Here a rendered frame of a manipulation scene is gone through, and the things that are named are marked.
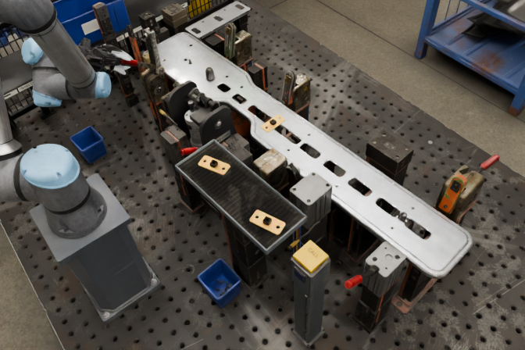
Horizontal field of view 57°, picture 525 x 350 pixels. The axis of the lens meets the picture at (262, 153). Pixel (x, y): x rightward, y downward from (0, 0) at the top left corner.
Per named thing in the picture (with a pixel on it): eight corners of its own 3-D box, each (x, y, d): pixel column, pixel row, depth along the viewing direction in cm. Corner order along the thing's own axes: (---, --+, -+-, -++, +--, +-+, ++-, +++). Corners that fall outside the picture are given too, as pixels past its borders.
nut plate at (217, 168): (230, 166, 131) (230, 162, 130) (223, 176, 129) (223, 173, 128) (205, 155, 134) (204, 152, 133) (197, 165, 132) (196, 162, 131)
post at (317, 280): (325, 331, 147) (333, 259, 113) (308, 348, 143) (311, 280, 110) (307, 313, 150) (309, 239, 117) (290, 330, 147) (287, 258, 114)
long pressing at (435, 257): (483, 233, 133) (485, 230, 132) (434, 287, 123) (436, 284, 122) (184, 30, 203) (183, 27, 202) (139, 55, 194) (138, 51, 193)
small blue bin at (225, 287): (244, 292, 156) (242, 279, 149) (221, 312, 152) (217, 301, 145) (223, 269, 162) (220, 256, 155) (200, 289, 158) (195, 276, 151)
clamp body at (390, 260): (394, 315, 149) (415, 256, 121) (370, 341, 144) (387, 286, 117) (369, 294, 154) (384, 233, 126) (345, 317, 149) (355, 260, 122)
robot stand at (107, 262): (105, 325, 152) (57, 262, 122) (78, 278, 163) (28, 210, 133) (162, 285, 159) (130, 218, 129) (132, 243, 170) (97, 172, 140)
